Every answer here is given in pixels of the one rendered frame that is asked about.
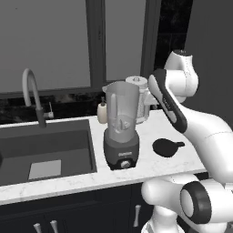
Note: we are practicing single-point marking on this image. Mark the dark cupboard door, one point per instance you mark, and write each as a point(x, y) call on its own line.
point(136, 195)
point(18, 223)
point(91, 220)

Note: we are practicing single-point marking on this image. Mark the dark grey sink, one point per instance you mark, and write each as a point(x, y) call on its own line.
point(45, 145)

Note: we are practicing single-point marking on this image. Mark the cream soap dispenser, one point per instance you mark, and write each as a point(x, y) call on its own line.
point(102, 113)

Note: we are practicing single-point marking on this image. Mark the dark false drawer front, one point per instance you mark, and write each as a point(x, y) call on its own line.
point(66, 200)

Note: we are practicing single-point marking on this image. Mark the black blender lid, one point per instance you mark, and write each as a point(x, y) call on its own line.
point(165, 147)

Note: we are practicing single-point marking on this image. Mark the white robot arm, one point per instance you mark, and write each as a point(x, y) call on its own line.
point(212, 145)

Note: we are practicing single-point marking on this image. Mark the dark framed window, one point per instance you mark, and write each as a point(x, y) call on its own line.
point(97, 45)

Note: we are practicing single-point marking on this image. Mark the grey curved tap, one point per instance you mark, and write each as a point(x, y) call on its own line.
point(37, 100)

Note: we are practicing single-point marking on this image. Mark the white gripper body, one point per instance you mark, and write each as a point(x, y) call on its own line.
point(147, 97)

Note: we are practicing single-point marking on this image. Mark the grey blender with clear jug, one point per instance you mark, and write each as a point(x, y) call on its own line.
point(121, 133)

